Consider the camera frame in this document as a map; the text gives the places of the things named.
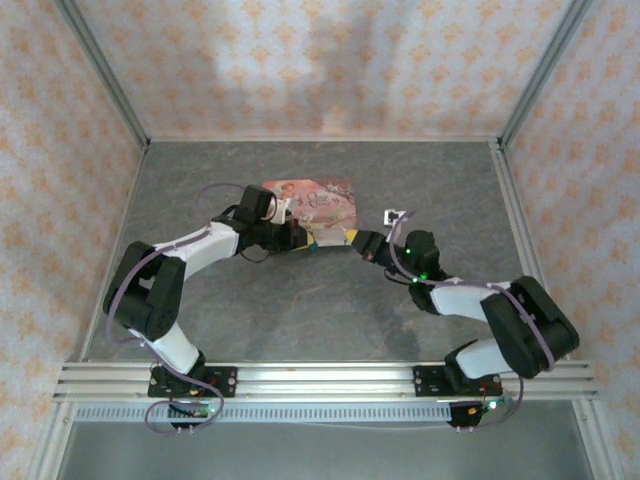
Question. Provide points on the pink printed tin box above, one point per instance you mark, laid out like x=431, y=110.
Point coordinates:
x=325, y=205

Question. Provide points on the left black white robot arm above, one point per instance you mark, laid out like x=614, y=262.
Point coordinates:
x=150, y=300

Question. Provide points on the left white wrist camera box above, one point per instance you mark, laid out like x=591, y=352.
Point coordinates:
x=285, y=207

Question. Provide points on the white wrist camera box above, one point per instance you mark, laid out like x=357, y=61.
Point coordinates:
x=391, y=217
x=285, y=207

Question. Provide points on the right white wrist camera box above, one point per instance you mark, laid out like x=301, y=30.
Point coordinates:
x=391, y=217

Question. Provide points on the aluminium rear frame rail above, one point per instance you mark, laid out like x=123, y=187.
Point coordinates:
x=325, y=138

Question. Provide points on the aluminium side frame rail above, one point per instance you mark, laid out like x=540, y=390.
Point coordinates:
x=510, y=200

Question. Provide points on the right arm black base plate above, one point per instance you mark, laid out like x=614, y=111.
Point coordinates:
x=430, y=382

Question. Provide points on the thin aluminium side edge rail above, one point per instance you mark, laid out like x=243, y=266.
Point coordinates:
x=129, y=200

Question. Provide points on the wide aluminium mounting rail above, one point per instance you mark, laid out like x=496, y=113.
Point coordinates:
x=325, y=382

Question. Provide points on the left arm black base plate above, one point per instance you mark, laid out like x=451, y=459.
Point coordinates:
x=227, y=382

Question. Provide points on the right black controller bracket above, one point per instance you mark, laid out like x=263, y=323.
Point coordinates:
x=462, y=417

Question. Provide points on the black controller bracket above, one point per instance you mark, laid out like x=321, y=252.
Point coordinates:
x=187, y=412
x=462, y=417

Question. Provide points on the left black controller bracket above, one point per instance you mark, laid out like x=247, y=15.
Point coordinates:
x=187, y=412

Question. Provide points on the aluminium upright frame post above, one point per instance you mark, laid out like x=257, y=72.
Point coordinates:
x=105, y=75
x=545, y=70

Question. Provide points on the aluminium lower frame leg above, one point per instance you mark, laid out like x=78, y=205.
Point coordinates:
x=592, y=440
x=52, y=440

